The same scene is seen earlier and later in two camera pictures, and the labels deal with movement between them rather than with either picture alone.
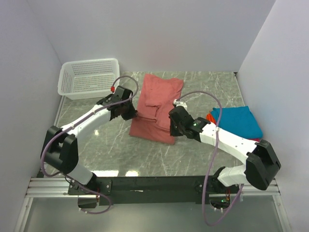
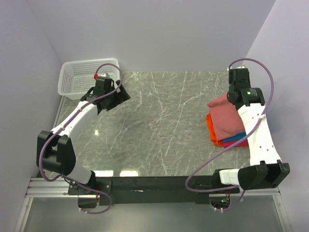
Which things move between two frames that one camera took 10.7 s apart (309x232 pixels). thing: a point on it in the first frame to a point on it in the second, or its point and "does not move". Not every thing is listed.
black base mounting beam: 187,190 does not move
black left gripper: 132,113 to 121,96
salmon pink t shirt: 157,95 to 226,119
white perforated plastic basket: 85,79 does not move
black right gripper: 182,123 to 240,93
